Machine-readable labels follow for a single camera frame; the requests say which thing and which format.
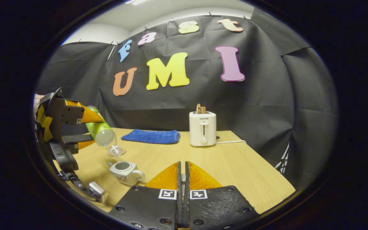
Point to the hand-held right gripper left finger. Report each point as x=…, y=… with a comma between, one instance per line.
x=152, y=207

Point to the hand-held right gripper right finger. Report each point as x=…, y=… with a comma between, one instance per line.
x=219, y=207

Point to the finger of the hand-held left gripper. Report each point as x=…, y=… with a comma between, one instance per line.
x=75, y=140
x=65, y=113

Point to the green label water bottle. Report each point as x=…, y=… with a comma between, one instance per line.
x=102, y=132

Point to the white teacup lid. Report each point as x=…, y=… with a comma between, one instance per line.
x=183, y=178

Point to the white teacup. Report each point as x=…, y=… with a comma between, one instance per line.
x=125, y=174

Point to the blue towel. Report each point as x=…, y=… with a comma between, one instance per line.
x=152, y=136

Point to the white hanging strip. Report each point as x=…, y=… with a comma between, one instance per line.
x=111, y=53

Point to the white toaster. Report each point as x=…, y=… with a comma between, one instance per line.
x=202, y=129

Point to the toast slice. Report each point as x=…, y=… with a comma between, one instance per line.
x=201, y=109

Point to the ceiling light panel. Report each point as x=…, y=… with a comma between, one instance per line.
x=134, y=1

